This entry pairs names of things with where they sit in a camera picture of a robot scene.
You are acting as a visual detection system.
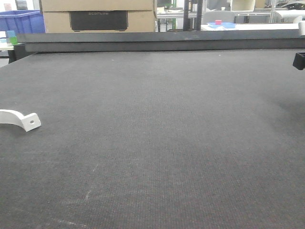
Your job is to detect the large cardboard box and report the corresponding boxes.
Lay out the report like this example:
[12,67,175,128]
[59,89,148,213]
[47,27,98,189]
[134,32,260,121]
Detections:
[40,0,157,33]

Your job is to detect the black raised table ledge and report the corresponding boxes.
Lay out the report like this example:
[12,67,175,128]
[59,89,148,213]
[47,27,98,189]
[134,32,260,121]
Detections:
[17,30,305,52]

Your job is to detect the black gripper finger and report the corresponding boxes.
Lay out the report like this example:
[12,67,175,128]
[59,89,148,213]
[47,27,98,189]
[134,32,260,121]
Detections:
[293,52,305,70]

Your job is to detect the green and blue blocks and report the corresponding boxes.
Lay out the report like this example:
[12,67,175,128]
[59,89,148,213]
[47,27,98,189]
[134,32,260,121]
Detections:
[6,31,18,45]

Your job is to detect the blue tray with items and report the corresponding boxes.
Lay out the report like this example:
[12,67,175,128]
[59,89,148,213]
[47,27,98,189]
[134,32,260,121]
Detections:
[207,22,236,29]

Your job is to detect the red cube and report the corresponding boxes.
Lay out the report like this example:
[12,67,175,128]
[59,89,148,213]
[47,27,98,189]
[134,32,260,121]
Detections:
[215,20,222,25]

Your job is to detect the white PVC pipe clamp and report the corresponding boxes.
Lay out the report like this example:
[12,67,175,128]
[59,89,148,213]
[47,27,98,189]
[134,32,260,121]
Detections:
[0,109,41,132]

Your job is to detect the blue plastic crate background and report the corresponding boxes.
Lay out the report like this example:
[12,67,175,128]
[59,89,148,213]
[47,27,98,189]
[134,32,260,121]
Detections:
[0,10,45,34]

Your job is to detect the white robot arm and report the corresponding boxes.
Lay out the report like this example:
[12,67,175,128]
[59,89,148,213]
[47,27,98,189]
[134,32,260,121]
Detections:
[293,21,305,70]

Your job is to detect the black upright frame post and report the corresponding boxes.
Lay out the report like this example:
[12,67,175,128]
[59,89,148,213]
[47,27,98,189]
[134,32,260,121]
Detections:
[183,0,206,31]

